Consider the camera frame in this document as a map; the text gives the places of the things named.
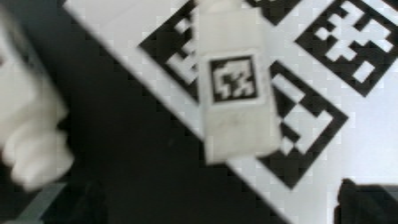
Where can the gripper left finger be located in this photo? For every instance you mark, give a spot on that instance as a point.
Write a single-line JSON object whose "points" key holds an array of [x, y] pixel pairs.
{"points": [[58, 206]]}

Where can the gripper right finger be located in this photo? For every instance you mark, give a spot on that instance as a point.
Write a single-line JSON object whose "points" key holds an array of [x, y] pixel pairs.
{"points": [[367, 203]]}

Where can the white marker sheet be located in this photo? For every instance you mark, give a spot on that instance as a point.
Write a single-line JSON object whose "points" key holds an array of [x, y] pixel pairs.
{"points": [[334, 64]]}

